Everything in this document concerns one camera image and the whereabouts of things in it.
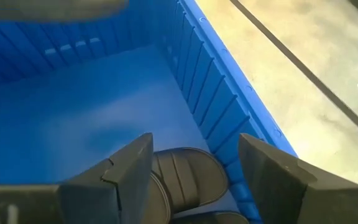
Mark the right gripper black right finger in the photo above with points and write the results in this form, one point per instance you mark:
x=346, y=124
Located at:
x=275, y=180

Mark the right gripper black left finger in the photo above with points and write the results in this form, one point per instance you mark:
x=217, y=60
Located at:
x=129, y=174

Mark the large blue plastic bin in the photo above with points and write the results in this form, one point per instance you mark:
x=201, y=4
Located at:
x=89, y=109

